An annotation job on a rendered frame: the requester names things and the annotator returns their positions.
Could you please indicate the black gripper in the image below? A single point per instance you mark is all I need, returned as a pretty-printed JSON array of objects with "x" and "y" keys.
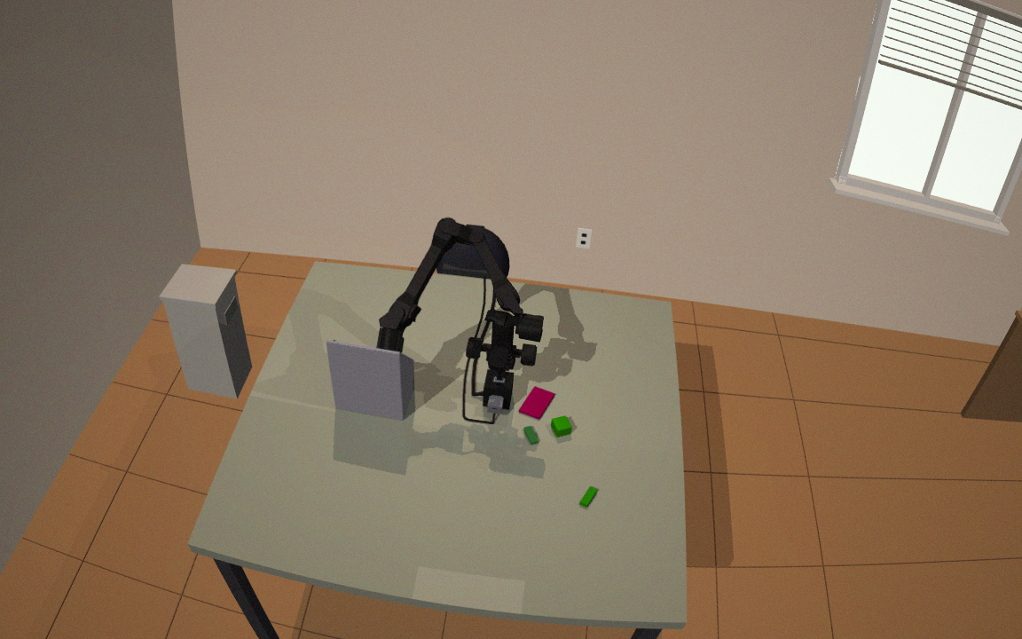
[{"x": 475, "y": 346}]

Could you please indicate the magenta rectangular block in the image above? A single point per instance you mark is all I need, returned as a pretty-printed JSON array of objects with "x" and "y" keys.
[{"x": 537, "y": 402}]

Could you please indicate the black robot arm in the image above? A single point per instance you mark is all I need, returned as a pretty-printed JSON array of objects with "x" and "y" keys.
[{"x": 404, "y": 310}]

